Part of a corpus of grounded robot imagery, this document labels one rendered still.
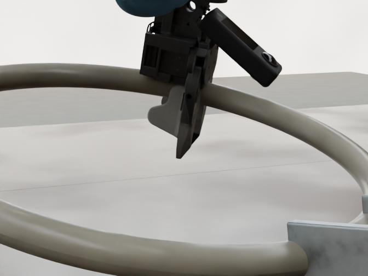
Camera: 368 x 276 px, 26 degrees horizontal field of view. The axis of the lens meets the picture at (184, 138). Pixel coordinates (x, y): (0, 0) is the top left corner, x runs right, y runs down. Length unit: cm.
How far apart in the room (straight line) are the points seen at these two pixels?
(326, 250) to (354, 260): 2
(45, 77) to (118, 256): 43
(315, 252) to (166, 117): 42
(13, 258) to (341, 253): 320
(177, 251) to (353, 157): 33
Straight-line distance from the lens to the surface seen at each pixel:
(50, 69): 96
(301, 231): 61
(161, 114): 99
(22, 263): 367
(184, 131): 97
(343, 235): 59
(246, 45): 96
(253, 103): 97
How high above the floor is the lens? 120
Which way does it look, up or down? 10 degrees down
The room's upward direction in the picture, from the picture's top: straight up
